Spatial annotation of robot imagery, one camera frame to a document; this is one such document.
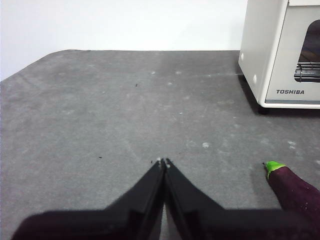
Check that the white Toshiba toaster oven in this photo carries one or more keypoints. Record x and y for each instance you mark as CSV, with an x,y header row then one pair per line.
x,y
260,50

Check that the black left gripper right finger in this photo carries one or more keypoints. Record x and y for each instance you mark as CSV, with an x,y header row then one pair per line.
x,y
225,222

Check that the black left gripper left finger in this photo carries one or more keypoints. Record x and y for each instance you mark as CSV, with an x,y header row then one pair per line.
x,y
112,220

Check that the purple eggplant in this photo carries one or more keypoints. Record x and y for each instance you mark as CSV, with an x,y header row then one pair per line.
x,y
292,187

